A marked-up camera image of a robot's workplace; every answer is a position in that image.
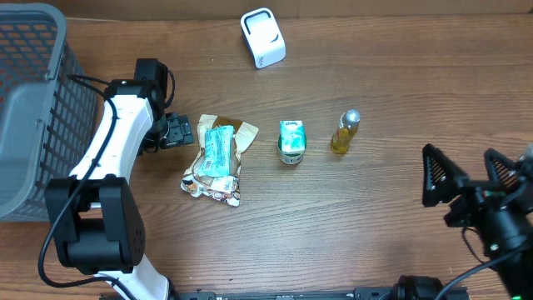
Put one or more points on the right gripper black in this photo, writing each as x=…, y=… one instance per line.
x=439, y=181

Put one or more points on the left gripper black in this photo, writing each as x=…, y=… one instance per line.
x=179, y=129

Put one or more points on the teal tissue packet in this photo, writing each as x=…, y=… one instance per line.
x=218, y=158

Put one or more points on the brown white snack bag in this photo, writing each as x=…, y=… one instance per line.
x=223, y=189

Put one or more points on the small teal carton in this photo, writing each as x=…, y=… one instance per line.
x=294, y=127

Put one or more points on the yellow dish soap bottle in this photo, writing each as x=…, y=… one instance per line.
x=346, y=130

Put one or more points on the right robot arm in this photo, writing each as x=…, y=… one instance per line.
x=507, y=242

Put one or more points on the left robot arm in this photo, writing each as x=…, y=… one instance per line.
x=97, y=233

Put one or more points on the grey plastic shopping basket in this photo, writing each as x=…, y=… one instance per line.
x=46, y=119

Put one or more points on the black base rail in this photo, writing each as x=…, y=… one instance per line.
x=407, y=288

